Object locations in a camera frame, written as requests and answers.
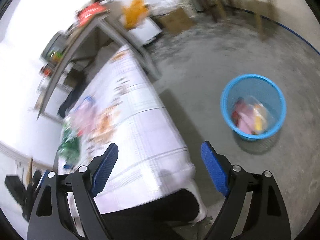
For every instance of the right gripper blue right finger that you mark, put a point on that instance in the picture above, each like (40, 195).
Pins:
(217, 166)

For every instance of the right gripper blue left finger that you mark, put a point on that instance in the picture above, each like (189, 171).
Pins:
(101, 168)

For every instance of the green plastic bag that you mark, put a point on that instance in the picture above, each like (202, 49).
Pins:
(69, 148)

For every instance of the red snack bag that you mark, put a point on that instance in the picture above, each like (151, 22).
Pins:
(243, 116)

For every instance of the clear pink printed plastic bag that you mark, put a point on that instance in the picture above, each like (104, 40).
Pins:
(83, 117)

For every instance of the blue plastic trash basket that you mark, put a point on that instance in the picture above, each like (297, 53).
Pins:
(254, 89)

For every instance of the floral tablecloth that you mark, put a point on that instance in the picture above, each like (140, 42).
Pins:
(153, 160)

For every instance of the black clothes under table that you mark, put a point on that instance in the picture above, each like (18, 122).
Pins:
(72, 97)

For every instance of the grey metal side table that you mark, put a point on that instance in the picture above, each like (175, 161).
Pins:
(83, 46)

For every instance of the grey metal pot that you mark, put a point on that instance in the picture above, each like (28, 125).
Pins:
(55, 48)

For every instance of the cardboard box on floor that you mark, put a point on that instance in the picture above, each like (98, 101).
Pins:
(175, 21)

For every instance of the red plastic bag on shelf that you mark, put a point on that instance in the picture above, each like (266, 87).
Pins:
(85, 14)

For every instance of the orange plastic bag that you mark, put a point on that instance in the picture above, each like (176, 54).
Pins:
(135, 13)

